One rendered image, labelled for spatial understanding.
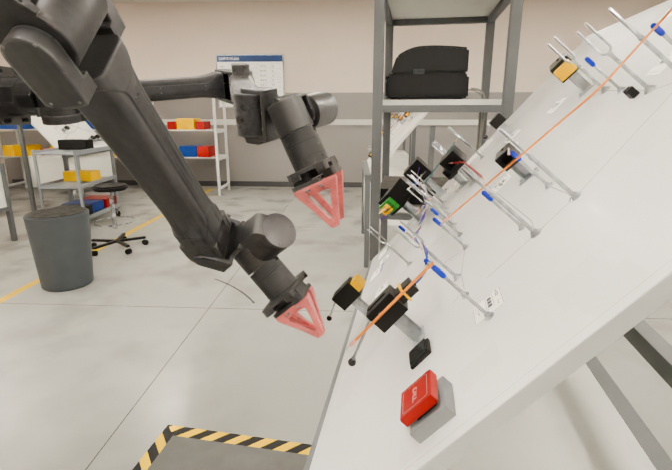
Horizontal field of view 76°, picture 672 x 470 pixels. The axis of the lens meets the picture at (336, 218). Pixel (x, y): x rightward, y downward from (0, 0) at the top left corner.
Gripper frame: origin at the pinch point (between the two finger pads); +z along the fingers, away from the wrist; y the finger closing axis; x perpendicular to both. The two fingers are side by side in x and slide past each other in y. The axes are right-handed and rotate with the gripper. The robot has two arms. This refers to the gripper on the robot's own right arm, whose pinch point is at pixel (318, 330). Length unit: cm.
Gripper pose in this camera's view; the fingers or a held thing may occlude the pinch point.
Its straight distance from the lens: 75.1
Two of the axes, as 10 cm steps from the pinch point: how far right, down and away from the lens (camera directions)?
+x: -7.6, 6.2, 2.1
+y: 1.2, -1.8, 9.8
